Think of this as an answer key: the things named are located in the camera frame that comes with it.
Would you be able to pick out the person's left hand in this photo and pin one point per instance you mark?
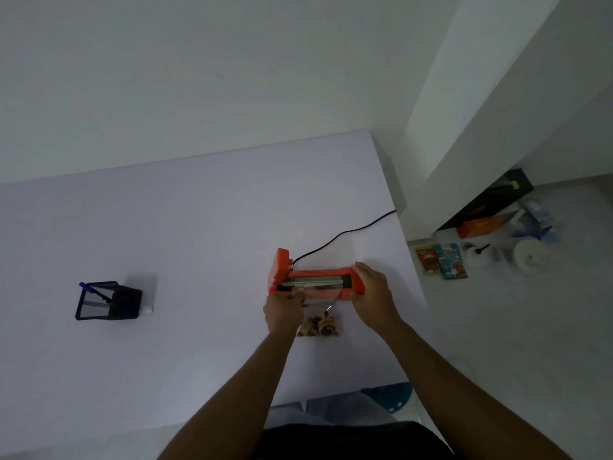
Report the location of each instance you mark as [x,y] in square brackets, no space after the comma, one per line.
[282,313]

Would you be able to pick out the person's right hand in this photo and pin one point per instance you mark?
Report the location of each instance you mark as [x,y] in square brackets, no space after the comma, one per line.
[376,301]

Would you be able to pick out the person's left fingers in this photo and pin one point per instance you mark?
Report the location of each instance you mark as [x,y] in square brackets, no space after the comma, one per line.
[300,296]

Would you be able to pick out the person's right thumb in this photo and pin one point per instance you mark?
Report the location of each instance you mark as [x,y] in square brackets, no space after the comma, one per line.
[357,291]

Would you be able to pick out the clear plastic bag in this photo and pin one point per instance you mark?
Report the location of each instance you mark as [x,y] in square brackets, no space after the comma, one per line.
[325,301]

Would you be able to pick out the orange heat sealer machine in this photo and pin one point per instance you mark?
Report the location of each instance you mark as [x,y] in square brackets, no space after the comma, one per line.
[280,273]

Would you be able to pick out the person's left forearm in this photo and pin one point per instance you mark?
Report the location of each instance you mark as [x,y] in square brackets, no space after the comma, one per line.
[239,397]

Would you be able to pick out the person's right forearm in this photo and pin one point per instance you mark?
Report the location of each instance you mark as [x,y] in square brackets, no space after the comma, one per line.
[455,397]

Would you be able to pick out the brown snacks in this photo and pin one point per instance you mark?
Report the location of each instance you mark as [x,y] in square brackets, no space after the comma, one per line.
[318,326]

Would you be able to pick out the red snack packet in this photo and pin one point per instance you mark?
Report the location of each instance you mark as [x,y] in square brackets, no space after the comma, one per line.
[427,261]

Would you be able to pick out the teal snack packet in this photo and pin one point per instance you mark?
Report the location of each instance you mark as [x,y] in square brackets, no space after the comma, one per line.
[450,261]

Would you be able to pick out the blue dotted slipper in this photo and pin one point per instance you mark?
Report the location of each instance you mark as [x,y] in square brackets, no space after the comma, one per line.
[395,395]

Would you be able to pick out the person's grey trousers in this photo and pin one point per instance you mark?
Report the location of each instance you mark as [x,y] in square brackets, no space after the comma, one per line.
[335,409]

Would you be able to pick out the white cup with black spoon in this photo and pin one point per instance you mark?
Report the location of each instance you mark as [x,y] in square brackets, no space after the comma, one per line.
[475,256]

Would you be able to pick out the orange box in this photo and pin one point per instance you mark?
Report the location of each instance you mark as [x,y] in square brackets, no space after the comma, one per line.
[479,227]

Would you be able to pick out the person's dark shirt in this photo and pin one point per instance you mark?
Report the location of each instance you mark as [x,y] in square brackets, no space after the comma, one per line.
[354,443]

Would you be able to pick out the black box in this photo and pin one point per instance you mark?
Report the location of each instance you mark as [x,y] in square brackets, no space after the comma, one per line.
[498,198]

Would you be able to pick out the white tape roll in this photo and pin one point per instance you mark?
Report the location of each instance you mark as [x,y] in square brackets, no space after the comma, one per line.
[531,257]

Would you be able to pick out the black mesh pen holder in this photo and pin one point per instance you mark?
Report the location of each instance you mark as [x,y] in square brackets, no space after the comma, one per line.
[115,304]

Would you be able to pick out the blue and white packets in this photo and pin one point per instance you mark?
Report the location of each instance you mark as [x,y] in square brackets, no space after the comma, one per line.
[534,220]

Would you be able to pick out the blue pen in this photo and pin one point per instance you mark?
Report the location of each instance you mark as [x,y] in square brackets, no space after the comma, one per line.
[95,291]

